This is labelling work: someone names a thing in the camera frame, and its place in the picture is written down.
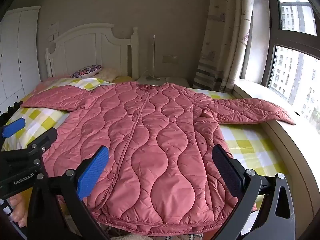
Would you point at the person's left hand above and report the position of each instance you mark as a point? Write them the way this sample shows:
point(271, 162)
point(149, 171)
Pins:
point(19, 210)

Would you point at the printed beige curtain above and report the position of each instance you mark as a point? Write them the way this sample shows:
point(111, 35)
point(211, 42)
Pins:
point(220, 42)

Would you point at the white nightstand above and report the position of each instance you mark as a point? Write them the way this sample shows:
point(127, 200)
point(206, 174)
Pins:
point(176, 81)

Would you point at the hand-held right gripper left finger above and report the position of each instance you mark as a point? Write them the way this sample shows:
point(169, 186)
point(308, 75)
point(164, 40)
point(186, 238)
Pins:
point(95, 168)

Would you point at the beige pillow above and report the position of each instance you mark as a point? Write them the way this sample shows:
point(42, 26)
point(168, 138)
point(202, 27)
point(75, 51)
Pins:
point(108, 73)

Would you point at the white slim table lamp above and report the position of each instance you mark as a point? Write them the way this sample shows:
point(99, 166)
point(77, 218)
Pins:
point(153, 55)

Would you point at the yellow checked bed sheet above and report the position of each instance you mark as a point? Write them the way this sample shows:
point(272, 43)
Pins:
point(250, 140)

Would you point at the white bed headboard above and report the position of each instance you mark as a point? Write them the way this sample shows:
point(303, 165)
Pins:
point(82, 47)

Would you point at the pink quilted jacket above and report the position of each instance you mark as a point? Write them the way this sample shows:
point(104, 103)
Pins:
point(150, 142)

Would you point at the patterned embroidered pillow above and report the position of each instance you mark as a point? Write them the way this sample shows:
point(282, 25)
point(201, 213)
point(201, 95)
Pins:
point(87, 70)

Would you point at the white wardrobe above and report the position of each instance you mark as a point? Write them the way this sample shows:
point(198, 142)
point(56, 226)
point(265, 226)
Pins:
point(15, 55)

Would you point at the dark framed window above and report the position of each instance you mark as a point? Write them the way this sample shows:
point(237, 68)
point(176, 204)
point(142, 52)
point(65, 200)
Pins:
point(292, 67)

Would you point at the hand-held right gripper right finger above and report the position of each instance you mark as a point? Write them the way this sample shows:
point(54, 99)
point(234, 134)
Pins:
point(226, 170)

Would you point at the pink blanket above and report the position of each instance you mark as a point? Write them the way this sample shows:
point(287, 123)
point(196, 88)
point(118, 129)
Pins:
point(50, 81)

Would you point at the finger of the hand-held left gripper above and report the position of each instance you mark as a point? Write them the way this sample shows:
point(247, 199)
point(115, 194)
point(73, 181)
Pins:
point(13, 128)
point(43, 140)

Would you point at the yellow pillow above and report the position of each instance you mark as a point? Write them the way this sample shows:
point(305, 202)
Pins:
point(122, 79)

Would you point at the beige windowsill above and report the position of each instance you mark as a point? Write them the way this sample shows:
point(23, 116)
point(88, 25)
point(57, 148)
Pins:
point(287, 142)

